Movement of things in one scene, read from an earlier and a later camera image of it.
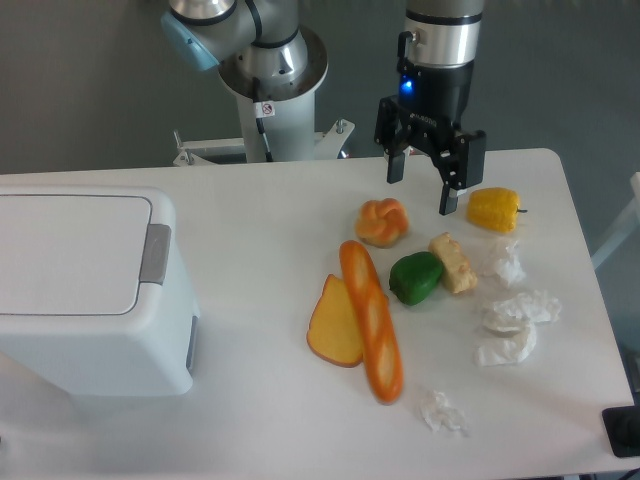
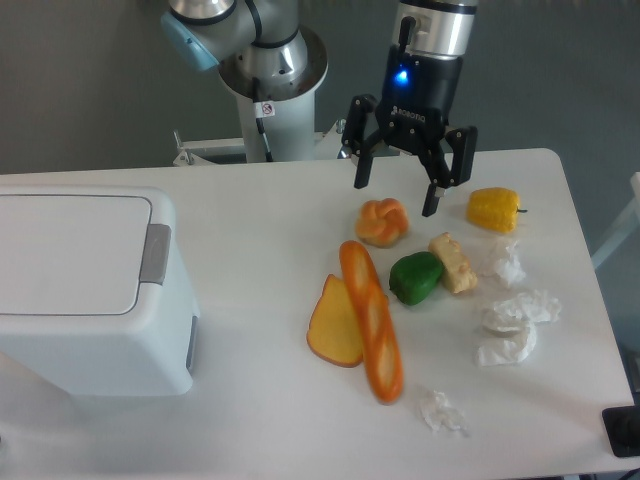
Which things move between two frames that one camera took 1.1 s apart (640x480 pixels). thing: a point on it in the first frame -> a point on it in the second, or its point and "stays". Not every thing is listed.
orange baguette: (375, 321) stays
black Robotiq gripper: (431, 102) -> (418, 94)
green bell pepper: (414, 277) stays
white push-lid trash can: (93, 298) stays
